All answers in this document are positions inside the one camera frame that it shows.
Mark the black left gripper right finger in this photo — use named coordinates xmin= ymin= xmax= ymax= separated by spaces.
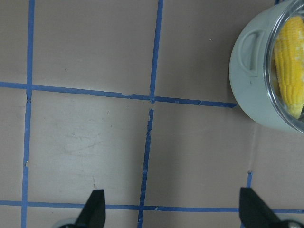
xmin=239 ymin=188 xmax=281 ymax=228

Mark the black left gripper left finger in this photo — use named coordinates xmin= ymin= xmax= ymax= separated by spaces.
xmin=75 ymin=190 xmax=105 ymax=228

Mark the glass pot lid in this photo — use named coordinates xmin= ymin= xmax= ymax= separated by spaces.
xmin=266 ymin=0 xmax=304 ymax=133

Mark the yellow corn cob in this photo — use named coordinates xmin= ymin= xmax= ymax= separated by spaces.
xmin=274 ymin=16 xmax=304 ymax=119

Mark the pale green cooking pot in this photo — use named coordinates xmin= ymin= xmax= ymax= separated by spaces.
xmin=229 ymin=3 xmax=298 ymax=132

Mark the brown paper table mat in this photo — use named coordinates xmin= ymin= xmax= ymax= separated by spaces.
xmin=0 ymin=0 xmax=304 ymax=228

